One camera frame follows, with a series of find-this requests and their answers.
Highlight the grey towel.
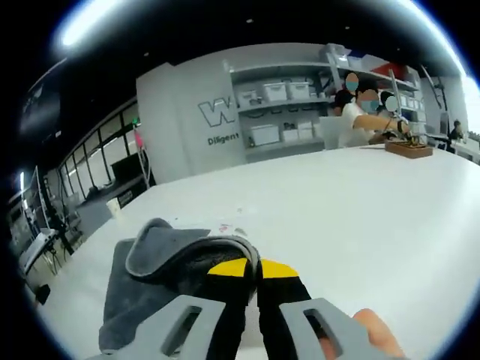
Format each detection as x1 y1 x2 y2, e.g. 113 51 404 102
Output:
97 217 262 356

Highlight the person's right hand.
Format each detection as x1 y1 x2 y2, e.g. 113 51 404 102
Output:
352 307 408 359

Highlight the white paper cup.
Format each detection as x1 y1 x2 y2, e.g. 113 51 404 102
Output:
106 198 123 221

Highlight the dark grey desk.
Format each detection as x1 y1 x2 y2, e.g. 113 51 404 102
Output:
76 181 157 226

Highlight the black waste bin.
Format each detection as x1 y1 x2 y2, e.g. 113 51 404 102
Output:
35 283 52 307

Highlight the black monitor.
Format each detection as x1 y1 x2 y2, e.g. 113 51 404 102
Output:
111 152 146 185

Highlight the wooden tray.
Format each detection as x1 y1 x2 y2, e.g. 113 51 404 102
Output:
384 139 435 159

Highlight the grey metal shelf rack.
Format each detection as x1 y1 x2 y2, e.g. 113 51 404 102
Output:
229 43 428 161

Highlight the group of white storage boxes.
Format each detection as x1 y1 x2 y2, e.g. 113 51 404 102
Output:
238 48 425 146

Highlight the black boom stand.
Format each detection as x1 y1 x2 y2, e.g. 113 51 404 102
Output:
419 65 451 113

